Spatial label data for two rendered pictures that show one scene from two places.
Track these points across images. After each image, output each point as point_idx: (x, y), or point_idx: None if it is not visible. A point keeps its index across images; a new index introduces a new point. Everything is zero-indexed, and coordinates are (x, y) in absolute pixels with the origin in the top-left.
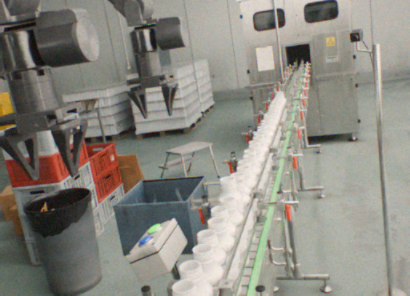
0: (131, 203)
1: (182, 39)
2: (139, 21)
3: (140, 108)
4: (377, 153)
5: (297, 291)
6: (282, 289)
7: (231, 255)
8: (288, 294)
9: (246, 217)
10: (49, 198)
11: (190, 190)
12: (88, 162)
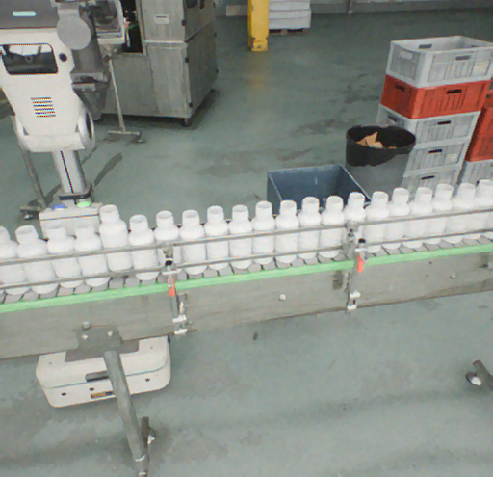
0: (303, 179)
1: (63, 40)
2: (51, 2)
3: (90, 96)
4: None
5: (491, 409)
6: (481, 388)
7: (3, 261)
8: (476, 399)
9: (94, 251)
10: (386, 130)
11: None
12: (476, 113)
